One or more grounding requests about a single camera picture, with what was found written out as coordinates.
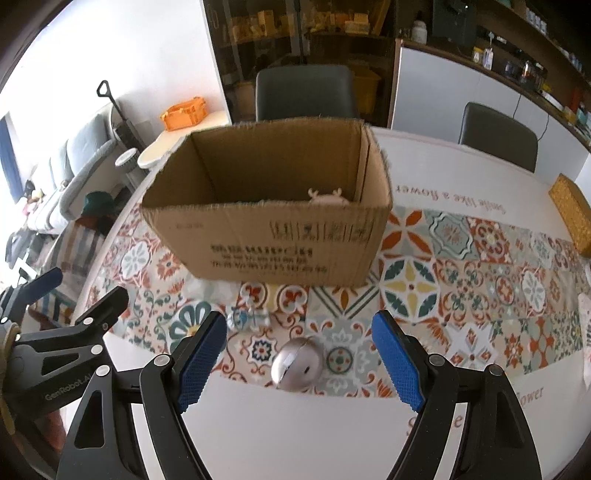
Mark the patterned tile table mat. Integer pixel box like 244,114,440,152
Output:
88,207,590,397

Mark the pink round sensor night light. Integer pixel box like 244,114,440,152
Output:
308,188,349,205

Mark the dark chair right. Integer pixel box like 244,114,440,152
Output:
459,102,538,172

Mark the orange plastic crate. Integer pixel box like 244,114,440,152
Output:
160,97,207,131

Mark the grey sofa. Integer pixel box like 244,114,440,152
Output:
26,107,124,235

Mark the cream flower shaped kids table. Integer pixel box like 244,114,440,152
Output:
137,111,230,170

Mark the black stick vacuum cleaner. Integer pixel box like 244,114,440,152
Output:
96,80,145,152

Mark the striped fabric bag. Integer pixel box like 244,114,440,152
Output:
28,222,106,329

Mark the white printed plastic bag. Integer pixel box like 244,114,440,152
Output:
578,293,591,390

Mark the white cabinet with wooden counter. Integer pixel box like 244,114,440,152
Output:
390,40,590,184

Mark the blue white cat figurine keychain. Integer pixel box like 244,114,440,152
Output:
225,300,271,332

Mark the green hat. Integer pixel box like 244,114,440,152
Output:
80,191,116,219

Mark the dark glass display cabinet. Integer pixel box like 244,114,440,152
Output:
204,0,397,127

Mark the brown cardboard box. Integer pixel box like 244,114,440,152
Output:
140,117,393,287

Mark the white cylindrical air purifier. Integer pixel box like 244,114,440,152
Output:
115,148,146,192

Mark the dark chair near cabinet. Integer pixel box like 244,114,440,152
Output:
256,65,358,121

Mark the woven yellow tissue box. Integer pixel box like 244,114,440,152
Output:
549,174,591,258

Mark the silver round egg device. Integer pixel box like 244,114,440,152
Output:
270,337,324,392

